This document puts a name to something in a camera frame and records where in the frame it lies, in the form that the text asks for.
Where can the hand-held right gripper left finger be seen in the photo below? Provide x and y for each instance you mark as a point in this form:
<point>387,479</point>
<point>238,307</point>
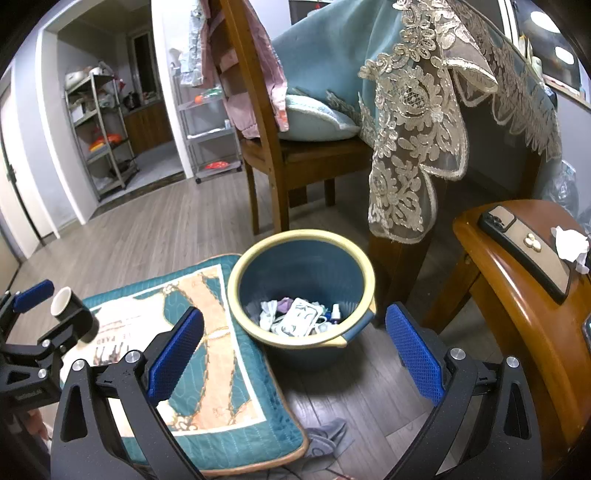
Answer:
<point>178,355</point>

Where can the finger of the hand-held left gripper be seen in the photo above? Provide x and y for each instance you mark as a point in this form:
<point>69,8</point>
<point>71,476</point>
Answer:
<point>46,355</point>
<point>33,295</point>

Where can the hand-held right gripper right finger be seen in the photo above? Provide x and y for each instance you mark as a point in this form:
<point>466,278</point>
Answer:
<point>415,355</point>

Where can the black paper cup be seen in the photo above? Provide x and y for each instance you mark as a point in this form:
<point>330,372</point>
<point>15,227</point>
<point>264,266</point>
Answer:
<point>74,314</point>

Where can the blue bin with cream rim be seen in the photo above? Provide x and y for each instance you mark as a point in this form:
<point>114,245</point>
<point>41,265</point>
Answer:
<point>300,267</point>

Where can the teal printed floor mat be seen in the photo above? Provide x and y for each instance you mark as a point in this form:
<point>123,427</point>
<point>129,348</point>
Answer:
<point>221,369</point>

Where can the grey cloth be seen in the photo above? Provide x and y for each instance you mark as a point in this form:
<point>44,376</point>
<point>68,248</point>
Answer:
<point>328,438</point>

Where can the pile of mixed discarded packaging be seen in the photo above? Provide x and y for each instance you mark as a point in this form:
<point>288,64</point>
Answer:
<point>300,316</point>

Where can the phone with beige case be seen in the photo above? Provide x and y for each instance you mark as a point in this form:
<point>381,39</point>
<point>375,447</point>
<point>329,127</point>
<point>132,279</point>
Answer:
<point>521,244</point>

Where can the grey metal shelf rack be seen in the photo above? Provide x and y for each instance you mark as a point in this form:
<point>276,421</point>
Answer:
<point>97,134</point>

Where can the white crumpled tissue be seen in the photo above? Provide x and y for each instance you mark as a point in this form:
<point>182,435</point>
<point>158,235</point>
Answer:
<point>572,244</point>

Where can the blue lace-trimmed tablecloth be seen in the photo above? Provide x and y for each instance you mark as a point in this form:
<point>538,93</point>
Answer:
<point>415,138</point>

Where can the white rolling cart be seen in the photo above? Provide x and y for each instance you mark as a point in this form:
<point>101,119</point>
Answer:
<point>207,138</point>

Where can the clear plastic bag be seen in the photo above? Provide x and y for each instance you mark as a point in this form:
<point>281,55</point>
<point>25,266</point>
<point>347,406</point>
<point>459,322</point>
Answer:
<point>561,189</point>

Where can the wooden dining chair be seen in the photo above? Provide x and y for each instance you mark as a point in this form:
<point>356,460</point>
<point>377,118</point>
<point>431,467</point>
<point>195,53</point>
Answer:
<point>268,152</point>

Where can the light blue seat cushion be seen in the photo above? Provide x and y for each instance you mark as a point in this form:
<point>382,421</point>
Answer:
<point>314,122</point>

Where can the pink cloth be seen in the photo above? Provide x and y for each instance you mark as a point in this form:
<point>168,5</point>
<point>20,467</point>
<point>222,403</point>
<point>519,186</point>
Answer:
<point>258,60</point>

